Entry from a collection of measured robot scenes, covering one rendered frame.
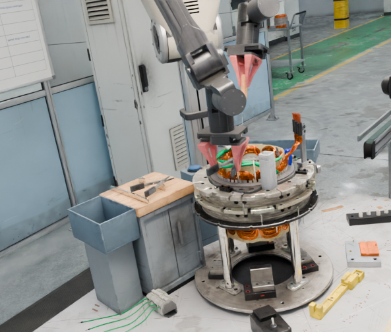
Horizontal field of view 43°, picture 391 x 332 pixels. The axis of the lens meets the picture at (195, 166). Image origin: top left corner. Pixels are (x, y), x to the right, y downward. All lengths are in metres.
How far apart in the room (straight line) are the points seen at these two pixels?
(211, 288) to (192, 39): 0.68
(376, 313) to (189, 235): 0.53
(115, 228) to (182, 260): 0.26
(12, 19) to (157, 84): 1.03
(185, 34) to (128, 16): 2.35
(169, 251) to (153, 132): 2.22
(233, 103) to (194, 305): 0.60
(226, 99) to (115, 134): 2.75
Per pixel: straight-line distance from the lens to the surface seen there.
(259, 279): 1.34
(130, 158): 3.70
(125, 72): 3.49
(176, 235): 1.40
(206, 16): 1.65
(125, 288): 1.38
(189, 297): 1.42
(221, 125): 1.10
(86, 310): 1.47
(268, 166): 1.19
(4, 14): 3.42
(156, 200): 1.32
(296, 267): 1.34
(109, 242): 1.28
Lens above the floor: 1.57
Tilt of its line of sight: 19 degrees down
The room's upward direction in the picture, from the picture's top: 8 degrees counter-clockwise
